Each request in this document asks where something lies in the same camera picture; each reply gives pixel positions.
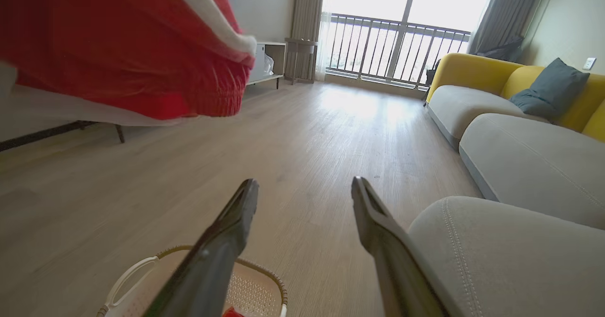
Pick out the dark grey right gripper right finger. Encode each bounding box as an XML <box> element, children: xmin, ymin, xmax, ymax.
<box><xmin>351</xmin><ymin>176</ymin><xmax>449</xmax><ymax>317</ymax></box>

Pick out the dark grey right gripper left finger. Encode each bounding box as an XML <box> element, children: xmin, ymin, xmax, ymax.
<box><xmin>144</xmin><ymin>179</ymin><xmax>259</xmax><ymax>317</ymax></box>

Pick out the red garment with white trim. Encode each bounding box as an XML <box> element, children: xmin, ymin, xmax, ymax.
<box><xmin>0</xmin><ymin>0</ymin><xmax>257</xmax><ymax>120</ymax></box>

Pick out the white woven laundry basket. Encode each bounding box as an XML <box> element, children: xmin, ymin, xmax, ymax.
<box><xmin>97</xmin><ymin>245</ymin><xmax>288</xmax><ymax>317</ymax></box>

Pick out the yellow and grey sofa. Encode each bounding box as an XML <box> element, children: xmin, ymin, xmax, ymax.
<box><xmin>409</xmin><ymin>52</ymin><xmax>605</xmax><ymax>317</ymax></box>

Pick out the black object beside sofa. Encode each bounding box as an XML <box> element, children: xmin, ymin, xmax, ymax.
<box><xmin>424</xmin><ymin>60</ymin><xmax>441</xmax><ymax>101</ymax></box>

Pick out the dark metal balcony railing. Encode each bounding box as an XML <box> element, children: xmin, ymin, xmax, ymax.
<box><xmin>325</xmin><ymin>13</ymin><xmax>471</xmax><ymax>89</ymax></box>

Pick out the dark grey cushion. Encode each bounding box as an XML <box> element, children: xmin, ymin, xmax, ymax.
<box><xmin>509</xmin><ymin>58</ymin><xmax>590</xmax><ymax>121</ymax></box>

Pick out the small wooden side table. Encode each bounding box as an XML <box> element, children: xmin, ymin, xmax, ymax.
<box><xmin>285</xmin><ymin>38</ymin><xmax>319</xmax><ymax>85</ymax></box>

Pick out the beige curtain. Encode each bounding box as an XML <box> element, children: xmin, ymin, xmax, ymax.
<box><xmin>289</xmin><ymin>0</ymin><xmax>326</xmax><ymax>82</ymax></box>

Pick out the grey curtain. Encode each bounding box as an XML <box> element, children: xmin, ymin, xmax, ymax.
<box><xmin>468</xmin><ymin>0</ymin><xmax>540</xmax><ymax>56</ymax></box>

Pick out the grey window frame post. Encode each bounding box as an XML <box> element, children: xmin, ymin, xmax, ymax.
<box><xmin>386</xmin><ymin>0</ymin><xmax>420</xmax><ymax>81</ymax></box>

